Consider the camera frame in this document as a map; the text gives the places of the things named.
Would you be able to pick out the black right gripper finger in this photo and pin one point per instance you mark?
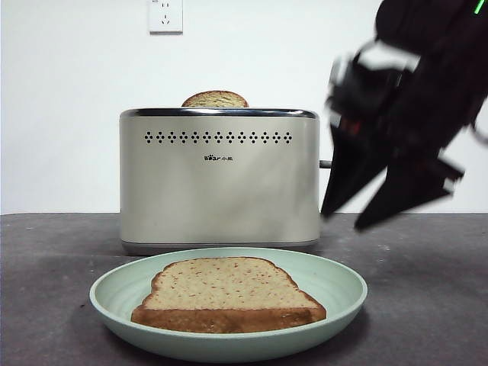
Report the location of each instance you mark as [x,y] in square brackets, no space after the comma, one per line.
[408,187]
[350,167]

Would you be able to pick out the grey toaster lever knob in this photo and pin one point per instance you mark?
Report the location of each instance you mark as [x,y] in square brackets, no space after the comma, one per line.
[324,164]

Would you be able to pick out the pale green round plate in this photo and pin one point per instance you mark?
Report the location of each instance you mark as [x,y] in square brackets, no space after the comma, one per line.
[335,282]

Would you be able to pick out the cream two-slot toaster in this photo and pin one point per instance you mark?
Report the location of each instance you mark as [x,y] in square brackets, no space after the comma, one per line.
[217,190]

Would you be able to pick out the white wall socket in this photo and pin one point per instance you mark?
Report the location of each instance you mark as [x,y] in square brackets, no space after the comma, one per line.
[165,17]

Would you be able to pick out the toasted bread slice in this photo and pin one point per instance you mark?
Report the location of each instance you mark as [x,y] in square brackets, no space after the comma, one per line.
[225,289]
[215,100]

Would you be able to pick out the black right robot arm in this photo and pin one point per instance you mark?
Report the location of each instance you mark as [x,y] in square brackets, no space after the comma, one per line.
[431,76]

